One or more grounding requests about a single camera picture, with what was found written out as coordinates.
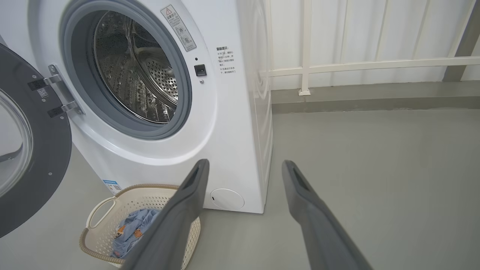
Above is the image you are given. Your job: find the grey warning sticker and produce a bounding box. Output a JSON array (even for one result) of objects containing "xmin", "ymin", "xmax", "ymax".
[{"xmin": 160, "ymin": 4, "xmax": 197, "ymax": 53}]

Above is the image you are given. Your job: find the round white filter cover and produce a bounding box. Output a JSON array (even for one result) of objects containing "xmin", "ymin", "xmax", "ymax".
[{"xmin": 210, "ymin": 188, "xmax": 245, "ymax": 211}]

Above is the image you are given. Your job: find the black rimmed glass washer door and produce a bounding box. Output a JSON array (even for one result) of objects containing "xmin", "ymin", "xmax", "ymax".
[{"xmin": 0, "ymin": 43, "xmax": 73, "ymax": 239}]

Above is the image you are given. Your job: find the blue white energy label sticker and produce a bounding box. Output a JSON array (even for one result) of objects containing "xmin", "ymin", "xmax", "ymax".
[{"xmin": 103, "ymin": 179, "xmax": 123, "ymax": 196}]

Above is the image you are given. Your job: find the blue garment with orange print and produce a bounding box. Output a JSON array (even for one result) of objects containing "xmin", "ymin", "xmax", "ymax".
[{"xmin": 111, "ymin": 208, "xmax": 162, "ymax": 260}]

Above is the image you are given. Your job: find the white front-load washing machine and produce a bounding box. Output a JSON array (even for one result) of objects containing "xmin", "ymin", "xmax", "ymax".
[{"xmin": 0, "ymin": 0, "xmax": 274, "ymax": 215}]

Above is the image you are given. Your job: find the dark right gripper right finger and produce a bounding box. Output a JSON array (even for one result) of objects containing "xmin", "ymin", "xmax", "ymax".
[{"xmin": 282, "ymin": 160, "xmax": 374, "ymax": 270}]

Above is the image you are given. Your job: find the grey rubber door seal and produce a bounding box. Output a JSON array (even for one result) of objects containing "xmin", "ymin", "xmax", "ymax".
[{"xmin": 59, "ymin": 0, "xmax": 193, "ymax": 141}]

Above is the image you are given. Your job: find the cream perforated plastic laundry basket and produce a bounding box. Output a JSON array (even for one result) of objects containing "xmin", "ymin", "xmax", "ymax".
[{"xmin": 79, "ymin": 184, "xmax": 201, "ymax": 269}]

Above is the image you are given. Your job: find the white metal railing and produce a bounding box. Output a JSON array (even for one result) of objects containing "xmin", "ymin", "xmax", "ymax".
[{"xmin": 259, "ymin": 0, "xmax": 480, "ymax": 96}]

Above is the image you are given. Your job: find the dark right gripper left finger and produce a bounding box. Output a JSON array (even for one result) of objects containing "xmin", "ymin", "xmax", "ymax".
[{"xmin": 120, "ymin": 159, "xmax": 210, "ymax": 270}]

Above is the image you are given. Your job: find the stainless steel perforated drum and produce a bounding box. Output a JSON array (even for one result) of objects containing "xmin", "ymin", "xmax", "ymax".
[{"xmin": 93, "ymin": 10, "xmax": 179, "ymax": 124}]

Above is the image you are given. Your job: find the silver metal door hinge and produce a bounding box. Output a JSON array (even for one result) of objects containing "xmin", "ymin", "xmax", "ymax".
[{"xmin": 47, "ymin": 63, "xmax": 86, "ymax": 116}]

